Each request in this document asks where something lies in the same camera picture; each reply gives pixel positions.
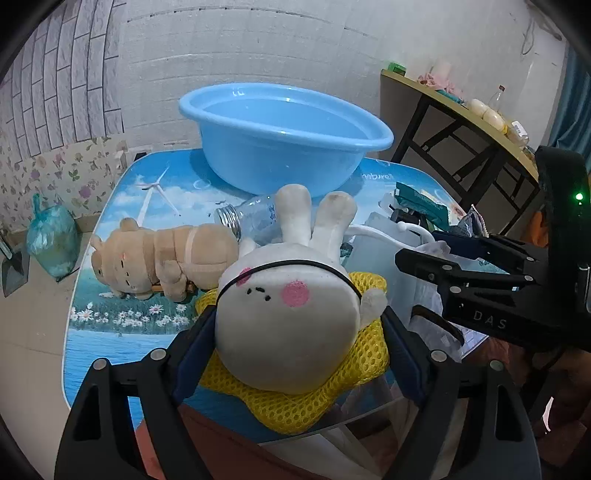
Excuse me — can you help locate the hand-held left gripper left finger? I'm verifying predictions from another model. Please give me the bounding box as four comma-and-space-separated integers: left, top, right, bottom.
54, 307, 220, 480

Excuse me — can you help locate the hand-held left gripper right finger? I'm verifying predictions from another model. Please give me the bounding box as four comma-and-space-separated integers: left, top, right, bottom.
381, 305, 543, 480

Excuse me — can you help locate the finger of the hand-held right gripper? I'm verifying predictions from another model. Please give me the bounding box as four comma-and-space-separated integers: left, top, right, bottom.
431, 230, 552, 278
394, 248, 532, 347

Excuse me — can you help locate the clear plastic storage box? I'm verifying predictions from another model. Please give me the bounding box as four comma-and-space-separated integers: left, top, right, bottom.
341, 211, 490, 365

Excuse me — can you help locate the green packet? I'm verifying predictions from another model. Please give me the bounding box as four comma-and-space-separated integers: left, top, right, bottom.
394, 182, 451, 227

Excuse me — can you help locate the white rabbit plush toy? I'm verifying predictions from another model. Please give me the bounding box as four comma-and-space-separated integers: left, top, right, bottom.
215, 184, 389, 394

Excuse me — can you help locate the yellow mesh star cushion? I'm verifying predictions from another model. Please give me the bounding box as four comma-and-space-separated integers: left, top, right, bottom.
194, 271, 391, 435

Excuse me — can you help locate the clear plastic bottle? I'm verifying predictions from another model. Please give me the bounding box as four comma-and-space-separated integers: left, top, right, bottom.
215, 194, 287, 245

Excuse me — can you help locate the blue plastic basin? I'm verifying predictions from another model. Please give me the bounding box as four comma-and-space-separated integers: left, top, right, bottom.
178, 83, 394, 195

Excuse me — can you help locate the printed scenery desktop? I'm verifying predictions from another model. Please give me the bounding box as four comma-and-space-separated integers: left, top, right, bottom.
65, 150, 490, 444

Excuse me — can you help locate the orange cloth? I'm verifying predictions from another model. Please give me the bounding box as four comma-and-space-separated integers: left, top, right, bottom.
527, 209, 550, 252

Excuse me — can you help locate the clear jar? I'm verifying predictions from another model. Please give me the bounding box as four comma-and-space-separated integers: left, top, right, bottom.
505, 120, 529, 148

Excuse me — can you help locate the side table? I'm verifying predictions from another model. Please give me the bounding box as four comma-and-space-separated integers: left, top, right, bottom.
379, 69, 543, 232

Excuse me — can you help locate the blue curtain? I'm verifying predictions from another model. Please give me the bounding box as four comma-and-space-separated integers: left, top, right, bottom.
549, 46, 591, 158

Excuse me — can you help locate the pink fluffy item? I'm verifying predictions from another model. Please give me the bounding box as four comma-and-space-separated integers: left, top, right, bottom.
418, 69, 455, 90

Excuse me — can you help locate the green trash bag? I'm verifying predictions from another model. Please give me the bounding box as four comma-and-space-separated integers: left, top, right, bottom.
26, 194, 79, 278

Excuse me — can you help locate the grey dustpan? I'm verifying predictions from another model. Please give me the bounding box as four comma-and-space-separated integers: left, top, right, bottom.
0, 231, 31, 298

